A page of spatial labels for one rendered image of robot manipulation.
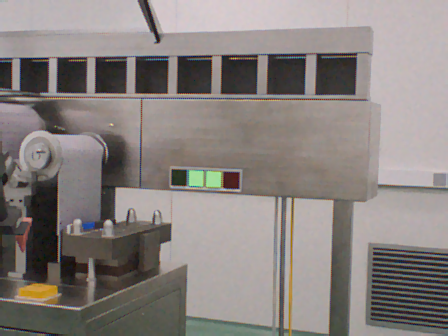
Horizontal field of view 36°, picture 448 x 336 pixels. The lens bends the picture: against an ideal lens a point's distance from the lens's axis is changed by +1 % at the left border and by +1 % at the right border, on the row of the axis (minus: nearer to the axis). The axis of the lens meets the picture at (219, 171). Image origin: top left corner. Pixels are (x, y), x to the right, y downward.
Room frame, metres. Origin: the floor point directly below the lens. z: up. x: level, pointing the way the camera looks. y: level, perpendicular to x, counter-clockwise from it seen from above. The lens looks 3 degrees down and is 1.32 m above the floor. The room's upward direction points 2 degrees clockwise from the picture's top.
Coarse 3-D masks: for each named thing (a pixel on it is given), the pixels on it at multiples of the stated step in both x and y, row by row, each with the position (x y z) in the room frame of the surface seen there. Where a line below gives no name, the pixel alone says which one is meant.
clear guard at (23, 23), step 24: (24, 0) 2.33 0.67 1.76; (48, 0) 2.30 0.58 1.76; (72, 0) 2.27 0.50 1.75; (96, 0) 2.25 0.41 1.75; (120, 0) 2.22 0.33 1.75; (0, 24) 2.46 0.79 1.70; (24, 24) 2.42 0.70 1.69; (48, 24) 2.39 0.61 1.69; (72, 24) 2.36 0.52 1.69; (96, 24) 2.33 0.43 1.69; (120, 24) 2.30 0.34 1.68; (144, 24) 2.27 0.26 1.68
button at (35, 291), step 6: (24, 288) 1.71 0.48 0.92; (30, 288) 1.71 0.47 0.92; (36, 288) 1.71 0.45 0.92; (42, 288) 1.72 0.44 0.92; (48, 288) 1.72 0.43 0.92; (54, 288) 1.74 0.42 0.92; (24, 294) 1.71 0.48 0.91; (30, 294) 1.70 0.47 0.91; (36, 294) 1.69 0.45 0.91; (42, 294) 1.69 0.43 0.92; (48, 294) 1.71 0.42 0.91; (54, 294) 1.74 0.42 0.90
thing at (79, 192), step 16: (64, 176) 2.01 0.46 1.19; (80, 176) 2.09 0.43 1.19; (96, 176) 2.18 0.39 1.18; (64, 192) 2.01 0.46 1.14; (80, 192) 2.09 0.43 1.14; (96, 192) 2.18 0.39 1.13; (64, 208) 2.01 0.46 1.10; (80, 208) 2.09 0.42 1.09; (96, 208) 2.18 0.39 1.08; (64, 224) 2.01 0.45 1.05
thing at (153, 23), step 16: (144, 0) 2.14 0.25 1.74; (144, 16) 2.23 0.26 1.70; (48, 32) 2.42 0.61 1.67; (64, 32) 2.40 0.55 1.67; (80, 32) 2.38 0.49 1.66; (96, 32) 2.35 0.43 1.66; (112, 32) 2.33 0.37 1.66; (128, 32) 2.31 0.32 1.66; (144, 32) 2.29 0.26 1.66; (160, 32) 2.28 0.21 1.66
